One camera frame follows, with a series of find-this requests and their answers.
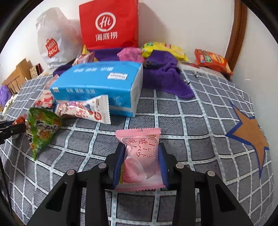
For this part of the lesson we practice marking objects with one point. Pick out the green snack packet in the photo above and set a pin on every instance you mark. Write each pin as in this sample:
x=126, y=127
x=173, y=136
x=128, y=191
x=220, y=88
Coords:
x=42, y=128

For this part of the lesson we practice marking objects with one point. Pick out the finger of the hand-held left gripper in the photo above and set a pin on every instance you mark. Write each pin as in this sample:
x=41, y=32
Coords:
x=10, y=129

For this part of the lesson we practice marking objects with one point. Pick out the white plastic shopping bag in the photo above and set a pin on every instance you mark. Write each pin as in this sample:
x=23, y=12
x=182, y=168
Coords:
x=54, y=39

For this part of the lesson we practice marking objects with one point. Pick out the purple cloth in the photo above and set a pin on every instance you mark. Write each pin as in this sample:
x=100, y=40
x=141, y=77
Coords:
x=165, y=76
x=4, y=95

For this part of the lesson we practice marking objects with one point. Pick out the red paper bag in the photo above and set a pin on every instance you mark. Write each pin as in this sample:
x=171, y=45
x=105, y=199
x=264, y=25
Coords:
x=108, y=21

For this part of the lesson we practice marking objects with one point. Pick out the pale pink peach snack packet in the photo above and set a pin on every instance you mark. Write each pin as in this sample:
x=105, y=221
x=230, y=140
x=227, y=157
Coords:
x=139, y=165

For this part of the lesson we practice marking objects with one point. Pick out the brown wooden door frame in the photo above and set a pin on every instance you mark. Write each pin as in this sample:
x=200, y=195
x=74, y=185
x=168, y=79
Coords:
x=235, y=32

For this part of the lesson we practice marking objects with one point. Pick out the small patterned box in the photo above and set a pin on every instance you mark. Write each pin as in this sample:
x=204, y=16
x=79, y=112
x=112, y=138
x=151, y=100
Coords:
x=35, y=71

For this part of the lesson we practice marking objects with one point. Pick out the grey checked tablecloth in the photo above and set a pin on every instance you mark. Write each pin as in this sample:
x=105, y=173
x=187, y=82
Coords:
x=173, y=130

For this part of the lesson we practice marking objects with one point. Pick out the yellow chip bag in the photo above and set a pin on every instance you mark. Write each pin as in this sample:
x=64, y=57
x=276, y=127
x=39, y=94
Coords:
x=167, y=50

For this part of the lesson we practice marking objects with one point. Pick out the yellow snack packet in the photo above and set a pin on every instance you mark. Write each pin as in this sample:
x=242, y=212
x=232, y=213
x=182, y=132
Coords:
x=85, y=49

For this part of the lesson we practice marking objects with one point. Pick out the orange chip bag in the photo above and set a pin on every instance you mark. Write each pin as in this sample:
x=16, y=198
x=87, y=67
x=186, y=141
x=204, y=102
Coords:
x=212, y=60

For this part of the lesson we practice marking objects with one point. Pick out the red white snack packet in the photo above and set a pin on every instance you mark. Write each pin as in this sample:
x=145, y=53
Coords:
x=44, y=100

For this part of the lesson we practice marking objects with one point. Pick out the blue tissue pack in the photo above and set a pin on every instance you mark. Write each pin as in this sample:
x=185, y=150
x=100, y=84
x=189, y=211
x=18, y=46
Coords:
x=97, y=82

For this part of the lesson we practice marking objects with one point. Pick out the magenta snack packet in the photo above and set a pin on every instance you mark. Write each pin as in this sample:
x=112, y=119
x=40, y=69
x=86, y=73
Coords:
x=130, y=55

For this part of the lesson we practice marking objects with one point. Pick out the white strawberry snack packet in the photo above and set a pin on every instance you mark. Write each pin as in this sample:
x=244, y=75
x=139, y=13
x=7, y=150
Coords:
x=86, y=108

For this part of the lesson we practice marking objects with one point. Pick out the pink white snack packet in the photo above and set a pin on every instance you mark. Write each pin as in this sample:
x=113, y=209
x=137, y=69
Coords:
x=83, y=59

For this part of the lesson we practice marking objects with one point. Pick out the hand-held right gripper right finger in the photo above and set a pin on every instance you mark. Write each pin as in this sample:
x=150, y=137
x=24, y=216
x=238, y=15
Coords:
x=164, y=169

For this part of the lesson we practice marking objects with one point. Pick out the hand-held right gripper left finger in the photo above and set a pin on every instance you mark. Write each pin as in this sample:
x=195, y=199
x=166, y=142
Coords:
x=118, y=165

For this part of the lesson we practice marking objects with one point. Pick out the small red snack packet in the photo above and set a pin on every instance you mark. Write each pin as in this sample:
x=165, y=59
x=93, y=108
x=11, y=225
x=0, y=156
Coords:
x=19, y=120

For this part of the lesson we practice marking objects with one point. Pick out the wooden chair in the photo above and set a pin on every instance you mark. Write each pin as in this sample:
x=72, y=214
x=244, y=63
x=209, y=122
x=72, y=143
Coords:
x=17, y=73

